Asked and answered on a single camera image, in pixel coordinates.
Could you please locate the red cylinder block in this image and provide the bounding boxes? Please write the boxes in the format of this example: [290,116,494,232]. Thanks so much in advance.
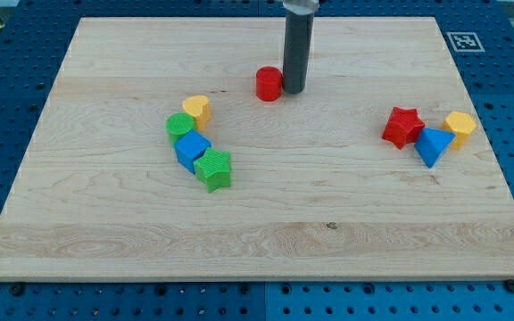
[256,66,282,102]

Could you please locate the green star block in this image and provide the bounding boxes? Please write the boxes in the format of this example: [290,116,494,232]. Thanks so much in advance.
[194,147,231,193]

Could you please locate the blue cube block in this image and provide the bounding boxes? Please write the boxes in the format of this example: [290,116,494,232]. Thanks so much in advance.
[174,130,211,174]

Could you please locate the yellow heart block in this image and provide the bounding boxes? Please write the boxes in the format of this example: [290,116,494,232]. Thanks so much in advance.
[182,95,211,131]

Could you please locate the green cylinder block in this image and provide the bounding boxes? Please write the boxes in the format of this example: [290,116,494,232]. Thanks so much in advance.
[165,112,195,145]

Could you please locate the wooden board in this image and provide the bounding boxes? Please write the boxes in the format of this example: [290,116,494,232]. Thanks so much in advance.
[0,17,514,283]

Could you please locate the red star block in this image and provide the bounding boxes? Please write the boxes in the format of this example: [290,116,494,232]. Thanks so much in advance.
[382,106,425,150]

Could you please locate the gray cylindrical pusher rod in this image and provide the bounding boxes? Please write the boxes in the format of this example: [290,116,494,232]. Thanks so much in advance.
[282,0,319,95]

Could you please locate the blue triangle block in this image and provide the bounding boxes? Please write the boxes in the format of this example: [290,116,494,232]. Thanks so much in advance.
[415,128,455,169]

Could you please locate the yellow hexagon block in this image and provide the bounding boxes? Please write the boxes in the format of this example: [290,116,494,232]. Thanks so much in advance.
[441,111,477,150]

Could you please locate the white fiducial marker tag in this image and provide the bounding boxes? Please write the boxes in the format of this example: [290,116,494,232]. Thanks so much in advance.
[447,31,485,53]

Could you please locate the black screw bottom left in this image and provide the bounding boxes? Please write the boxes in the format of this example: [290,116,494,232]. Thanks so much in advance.
[9,283,25,297]

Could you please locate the black screw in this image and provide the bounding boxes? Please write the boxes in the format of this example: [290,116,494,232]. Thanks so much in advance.
[504,279,514,293]
[9,283,25,297]

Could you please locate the black screw bottom right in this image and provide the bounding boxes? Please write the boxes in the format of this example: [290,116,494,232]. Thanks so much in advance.
[504,279,514,293]

